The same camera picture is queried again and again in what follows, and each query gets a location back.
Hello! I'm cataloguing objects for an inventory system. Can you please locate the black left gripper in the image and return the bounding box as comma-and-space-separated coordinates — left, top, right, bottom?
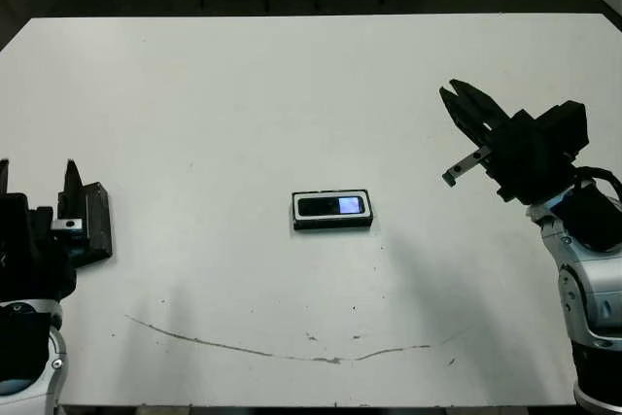
0, 158, 87, 304

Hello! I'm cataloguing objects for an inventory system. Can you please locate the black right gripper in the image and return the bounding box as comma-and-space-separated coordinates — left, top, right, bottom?
439, 78, 578, 205

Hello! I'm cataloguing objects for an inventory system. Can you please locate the black phone-like camera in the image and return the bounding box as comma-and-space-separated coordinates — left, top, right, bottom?
296, 195, 368, 218

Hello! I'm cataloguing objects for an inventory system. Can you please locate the black box with white lining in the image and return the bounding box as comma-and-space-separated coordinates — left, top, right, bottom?
291, 189, 375, 231

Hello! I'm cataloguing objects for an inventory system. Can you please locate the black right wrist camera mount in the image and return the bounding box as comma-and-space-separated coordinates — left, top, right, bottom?
534, 100, 591, 166

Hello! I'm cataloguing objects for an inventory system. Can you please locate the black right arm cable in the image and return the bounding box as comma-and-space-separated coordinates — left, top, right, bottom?
572, 166, 622, 202

